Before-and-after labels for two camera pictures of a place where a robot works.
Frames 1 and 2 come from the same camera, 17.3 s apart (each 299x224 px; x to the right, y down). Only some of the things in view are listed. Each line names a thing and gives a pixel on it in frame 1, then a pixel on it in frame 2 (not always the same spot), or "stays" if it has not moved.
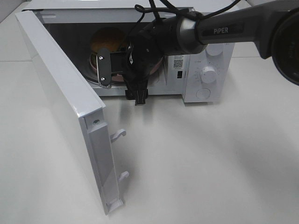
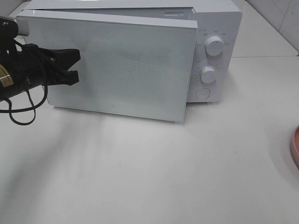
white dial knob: x=215 y=49 stays
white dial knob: x=209 y=75 stays
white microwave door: x=81 y=108 -> x=131 y=66
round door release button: x=203 y=93 stays
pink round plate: x=117 y=77 -> x=295 y=146
